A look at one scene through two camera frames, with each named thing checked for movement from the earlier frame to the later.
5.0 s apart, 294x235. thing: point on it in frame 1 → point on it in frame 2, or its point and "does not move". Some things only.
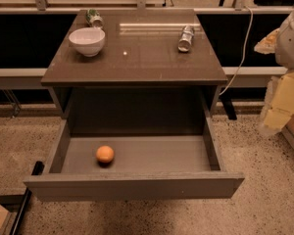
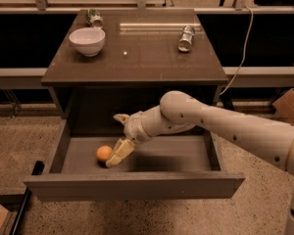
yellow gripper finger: [283, 99] → [122, 149]
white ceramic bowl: [88, 40] does not move
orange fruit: [105, 154] does not move
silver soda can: [186, 38] does not move
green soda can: [94, 18] does not move
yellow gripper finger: [268, 45] → [122, 117]
